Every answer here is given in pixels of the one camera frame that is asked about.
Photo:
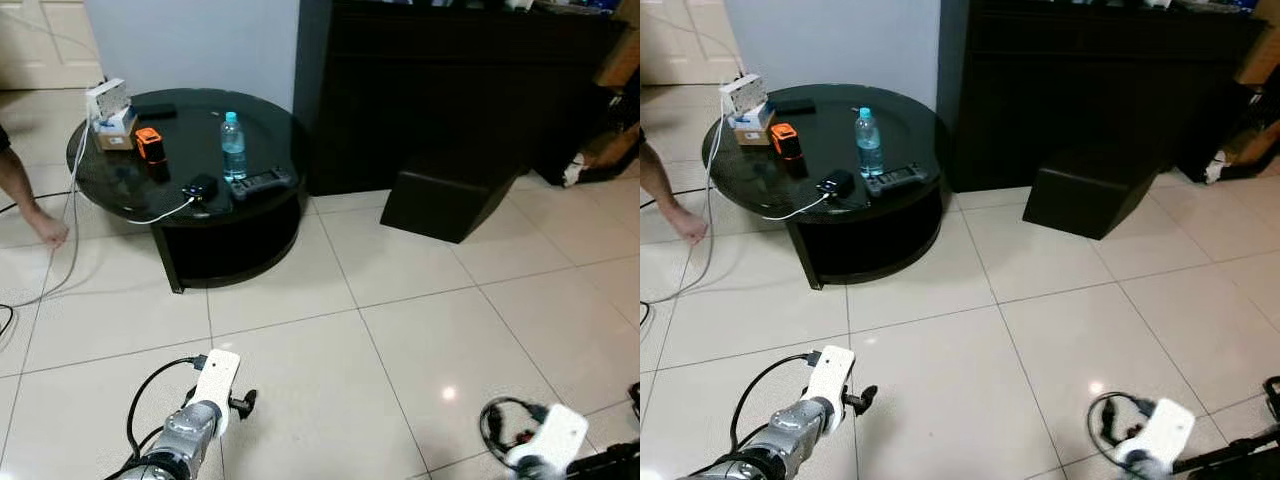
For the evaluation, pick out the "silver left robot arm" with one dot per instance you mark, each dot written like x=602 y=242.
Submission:
x=795 y=435
x=185 y=435

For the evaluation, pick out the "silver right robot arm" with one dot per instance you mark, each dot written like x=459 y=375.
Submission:
x=535 y=474
x=1145 y=472

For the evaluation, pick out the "round black coffee table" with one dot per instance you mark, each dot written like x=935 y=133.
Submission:
x=230 y=245
x=870 y=245

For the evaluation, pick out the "person's bare leg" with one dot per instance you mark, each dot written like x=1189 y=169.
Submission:
x=660 y=190
x=20 y=185

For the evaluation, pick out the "black charger block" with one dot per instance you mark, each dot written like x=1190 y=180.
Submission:
x=200 y=187
x=836 y=183

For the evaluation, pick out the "black handheld controller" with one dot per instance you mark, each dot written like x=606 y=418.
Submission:
x=895 y=180
x=260 y=184

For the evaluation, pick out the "blue-capped clear water bottle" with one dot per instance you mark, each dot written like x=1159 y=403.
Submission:
x=869 y=148
x=233 y=150

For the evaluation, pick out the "black slanted stool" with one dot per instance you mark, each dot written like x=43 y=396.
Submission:
x=440 y=205
x=1085 y=200

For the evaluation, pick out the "orange and black device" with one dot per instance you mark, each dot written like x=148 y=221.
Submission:
x=150 y=145

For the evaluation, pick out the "small brown cardboard box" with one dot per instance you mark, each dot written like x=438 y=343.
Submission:
x=752 y=138
x=118 y=142

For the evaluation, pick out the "small white and blue box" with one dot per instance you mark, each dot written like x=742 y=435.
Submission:
x=752 y=117
x=116 y=122

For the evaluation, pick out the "white boxy electronic device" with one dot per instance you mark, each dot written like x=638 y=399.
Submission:
x=108 y=100
x=743 y=95

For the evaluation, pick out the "large black cabinet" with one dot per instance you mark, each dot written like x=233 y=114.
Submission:
x=1090 y=90
x=450 y=90

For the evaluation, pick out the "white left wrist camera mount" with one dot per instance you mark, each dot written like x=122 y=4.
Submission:
x=215 y=380
x=830 y=378

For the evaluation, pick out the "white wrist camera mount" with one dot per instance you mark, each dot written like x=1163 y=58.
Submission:
x=555 y=440
x=215 y=380
x=1160 y=435
x=830 y=378

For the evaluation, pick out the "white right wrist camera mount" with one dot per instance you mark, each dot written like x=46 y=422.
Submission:
x=555 y=440
x=1160 y=435

